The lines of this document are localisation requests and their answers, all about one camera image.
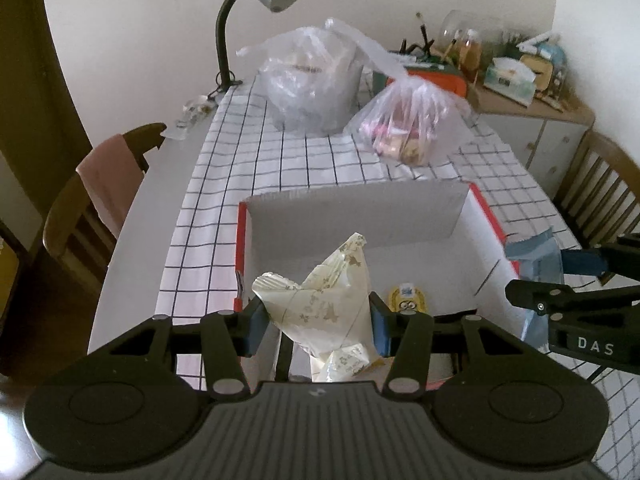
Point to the cream star print wrapper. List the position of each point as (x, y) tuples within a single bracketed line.
[(320, 300)]

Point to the white tube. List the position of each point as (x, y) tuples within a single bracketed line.
[(537, 41)]

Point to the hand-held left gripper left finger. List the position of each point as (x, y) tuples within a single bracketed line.
[(255, 327)]

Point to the white checked tablecloth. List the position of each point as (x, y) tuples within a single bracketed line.
[(225, 170)]

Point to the orange storage case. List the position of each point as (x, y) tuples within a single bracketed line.
[(435, 80)]

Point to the large clear plastic bag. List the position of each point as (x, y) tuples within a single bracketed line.
[(310, 85)]

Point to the small clear wrappers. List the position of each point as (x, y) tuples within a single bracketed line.
[(192, 110)]

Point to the black brush holder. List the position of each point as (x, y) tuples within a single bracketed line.
[(425, 42)]

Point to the small pink plastic bag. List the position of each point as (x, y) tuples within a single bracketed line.
[(405, 125)]

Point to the yellow cartoon snack packet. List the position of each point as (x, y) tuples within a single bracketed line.
[(407, 300)]

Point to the light blue snack packet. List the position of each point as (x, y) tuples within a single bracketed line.
[(537, 260)]

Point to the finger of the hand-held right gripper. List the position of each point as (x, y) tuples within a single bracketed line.
[(530, 295), (582, 262)]

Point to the white cabinet with wooden top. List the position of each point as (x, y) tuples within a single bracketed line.
[(545, 145)]

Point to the amber liquid bottle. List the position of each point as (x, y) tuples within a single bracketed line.
[(470, 57)]

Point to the red cardboard box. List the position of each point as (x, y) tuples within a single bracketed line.
[(350, 220)]

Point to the wooden chair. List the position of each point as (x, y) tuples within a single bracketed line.
[(65, 230), (600, 180), (145, 140)]

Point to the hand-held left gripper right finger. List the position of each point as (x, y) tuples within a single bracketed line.
[(380, 327)]

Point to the pink cloth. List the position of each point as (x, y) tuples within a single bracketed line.
[(107, 180)]

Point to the green white tissue box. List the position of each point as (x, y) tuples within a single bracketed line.
[(505, 80)]

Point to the light blue container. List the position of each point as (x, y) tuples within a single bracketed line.
[(555, 60)]

